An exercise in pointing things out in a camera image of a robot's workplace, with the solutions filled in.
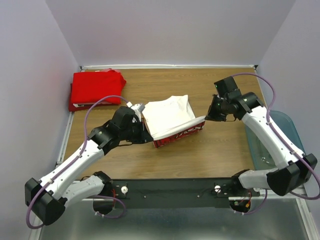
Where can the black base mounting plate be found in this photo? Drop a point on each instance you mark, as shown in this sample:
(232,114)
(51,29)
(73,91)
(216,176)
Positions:
(175,192)

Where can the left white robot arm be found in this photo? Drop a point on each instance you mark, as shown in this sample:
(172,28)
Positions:
(49,196)

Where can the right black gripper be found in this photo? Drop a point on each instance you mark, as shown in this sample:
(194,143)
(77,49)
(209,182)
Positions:
(211,114)

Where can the white t shirt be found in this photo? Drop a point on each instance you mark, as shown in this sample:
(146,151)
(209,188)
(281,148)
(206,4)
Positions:
(171,119)

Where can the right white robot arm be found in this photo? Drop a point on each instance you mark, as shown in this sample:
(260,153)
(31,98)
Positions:
(293,167)

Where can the folded red t shirt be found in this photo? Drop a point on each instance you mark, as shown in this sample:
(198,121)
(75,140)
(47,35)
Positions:
(90,86)

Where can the teal plastic bin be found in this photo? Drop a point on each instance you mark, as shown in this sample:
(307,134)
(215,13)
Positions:
(281,149)

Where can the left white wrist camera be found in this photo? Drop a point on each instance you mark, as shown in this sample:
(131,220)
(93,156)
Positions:
(138,108)

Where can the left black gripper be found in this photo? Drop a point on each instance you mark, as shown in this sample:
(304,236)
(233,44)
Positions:
(144,135)

